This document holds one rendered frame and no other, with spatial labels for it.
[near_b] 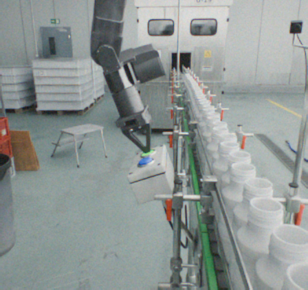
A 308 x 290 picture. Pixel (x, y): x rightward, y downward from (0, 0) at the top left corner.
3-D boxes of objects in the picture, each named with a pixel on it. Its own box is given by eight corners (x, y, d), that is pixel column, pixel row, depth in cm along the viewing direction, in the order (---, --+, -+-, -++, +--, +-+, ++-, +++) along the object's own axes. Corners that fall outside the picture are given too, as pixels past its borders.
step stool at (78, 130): (79, 148, 428) (77, 120, 416) (108, 157, 390) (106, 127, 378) (49, 157, 394) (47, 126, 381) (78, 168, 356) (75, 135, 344)
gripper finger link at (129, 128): (161, 141, 73) (148, 106, 70) (161, 151, 66) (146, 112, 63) (136, 150, 74) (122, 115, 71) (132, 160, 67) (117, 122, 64)
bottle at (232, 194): (210, 253, 52) (215, 165, 47) (232, 240, 55) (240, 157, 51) (238, 273, 47) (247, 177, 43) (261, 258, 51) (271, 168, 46)
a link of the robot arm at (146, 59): (93, 33, 62) (93, 49, 55) (145, 12, 61) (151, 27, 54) (115, 81, 70) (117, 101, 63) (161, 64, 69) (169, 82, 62)
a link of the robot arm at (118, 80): (102, 67, 66) (98, 67, 61) (131, 56, 66) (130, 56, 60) (114, 96, 68) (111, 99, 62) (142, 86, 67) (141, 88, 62)
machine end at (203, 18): (222, 137, 484) (232, -6, 423) (137, 135, 492) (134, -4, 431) (210, 116, 636) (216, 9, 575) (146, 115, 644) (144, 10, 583)
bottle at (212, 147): (230, 198, 71) (236, 132, 66) (205, 198, 71) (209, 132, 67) (225, 187, 77) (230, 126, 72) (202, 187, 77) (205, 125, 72)
